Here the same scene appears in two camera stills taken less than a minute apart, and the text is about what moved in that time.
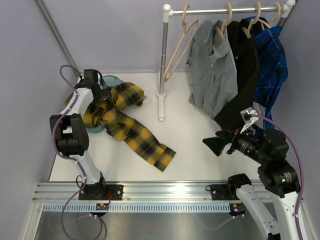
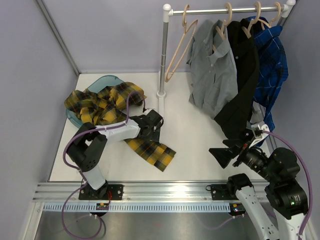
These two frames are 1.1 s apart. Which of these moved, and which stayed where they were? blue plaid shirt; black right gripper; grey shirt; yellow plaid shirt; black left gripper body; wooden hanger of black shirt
Moved: black right gripper; black left gripper body
Stayed: blue plaid shirt; grey shirt; yellow plaid shirt; wooden hanger of black shirt
